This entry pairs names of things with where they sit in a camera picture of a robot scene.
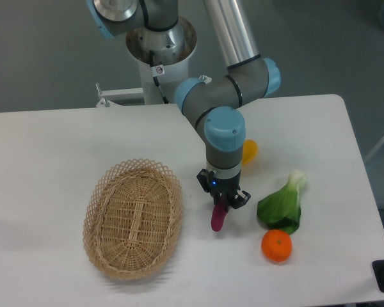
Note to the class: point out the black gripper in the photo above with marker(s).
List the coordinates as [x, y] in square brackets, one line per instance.
[229, 188]

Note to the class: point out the purple sweet potato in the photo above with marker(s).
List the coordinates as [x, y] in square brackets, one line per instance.
[218, 217]

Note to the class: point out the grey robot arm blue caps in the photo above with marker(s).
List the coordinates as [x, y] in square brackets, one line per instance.
[212, 108]

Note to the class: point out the yellow mango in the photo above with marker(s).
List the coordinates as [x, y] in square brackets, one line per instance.
[250, 151]

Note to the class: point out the green bok choy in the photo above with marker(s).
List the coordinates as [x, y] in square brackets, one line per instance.
[281, 210]

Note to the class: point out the orange tangerine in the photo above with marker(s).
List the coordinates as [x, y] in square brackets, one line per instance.
[276, 245]

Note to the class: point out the oval wicker basket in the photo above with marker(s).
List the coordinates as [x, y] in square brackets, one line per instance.
[133, 219]

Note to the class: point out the white metal base frame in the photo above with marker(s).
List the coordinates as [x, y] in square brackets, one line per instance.
[121, 94]

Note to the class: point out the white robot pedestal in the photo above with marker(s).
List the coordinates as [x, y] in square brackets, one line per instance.
[163, 52]

